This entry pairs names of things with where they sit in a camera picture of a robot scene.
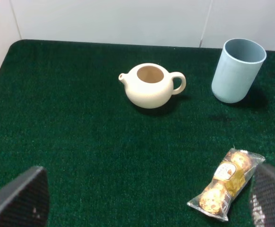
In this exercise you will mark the light blue cup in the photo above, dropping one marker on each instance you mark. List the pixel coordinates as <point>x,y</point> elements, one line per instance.
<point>237,68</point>

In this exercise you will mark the gold chocolate candy pack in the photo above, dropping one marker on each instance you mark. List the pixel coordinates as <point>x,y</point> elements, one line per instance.
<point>230,177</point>

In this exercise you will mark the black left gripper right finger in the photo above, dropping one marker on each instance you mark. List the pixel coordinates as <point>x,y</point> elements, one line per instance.
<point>262,196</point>

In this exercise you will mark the dark green felt mat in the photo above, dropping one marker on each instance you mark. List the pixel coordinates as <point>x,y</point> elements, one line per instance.
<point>110,163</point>

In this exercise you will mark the cream ceramic teapot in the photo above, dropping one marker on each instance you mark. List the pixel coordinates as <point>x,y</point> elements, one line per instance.
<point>149,85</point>

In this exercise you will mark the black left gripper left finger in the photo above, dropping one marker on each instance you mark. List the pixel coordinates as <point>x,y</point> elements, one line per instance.
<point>25,201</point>

